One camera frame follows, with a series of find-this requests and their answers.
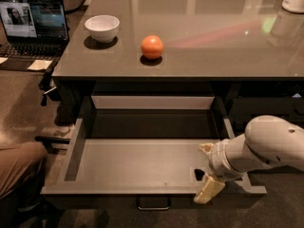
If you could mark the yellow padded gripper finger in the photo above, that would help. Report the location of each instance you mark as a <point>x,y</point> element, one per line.
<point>210,188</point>
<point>206,148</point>

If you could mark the grey top drawer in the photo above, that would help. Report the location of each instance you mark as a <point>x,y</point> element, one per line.
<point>117,154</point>

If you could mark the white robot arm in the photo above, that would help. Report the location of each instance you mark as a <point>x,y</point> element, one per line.
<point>268,142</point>

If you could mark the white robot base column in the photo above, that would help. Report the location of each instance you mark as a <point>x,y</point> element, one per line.
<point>295,6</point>

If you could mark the orange round fruit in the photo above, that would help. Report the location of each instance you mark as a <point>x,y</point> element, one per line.
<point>152,47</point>

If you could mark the dark grey cabinet counter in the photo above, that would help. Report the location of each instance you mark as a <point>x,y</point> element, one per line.
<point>203,40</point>

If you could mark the white ceramic bowl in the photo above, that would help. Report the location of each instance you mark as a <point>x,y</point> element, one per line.
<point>103,28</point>

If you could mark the black shoe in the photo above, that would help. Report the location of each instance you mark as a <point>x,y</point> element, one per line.
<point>42,210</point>

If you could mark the black clamp on desk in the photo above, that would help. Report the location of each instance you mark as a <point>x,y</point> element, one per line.
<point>50,90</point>

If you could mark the white paper note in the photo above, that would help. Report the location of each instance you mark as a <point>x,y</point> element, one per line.
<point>39,65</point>

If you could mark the black open laptop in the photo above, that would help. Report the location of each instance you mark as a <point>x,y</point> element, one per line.
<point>35,30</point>

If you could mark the metal drawer handle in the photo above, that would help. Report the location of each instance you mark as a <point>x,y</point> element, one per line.
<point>153,204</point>

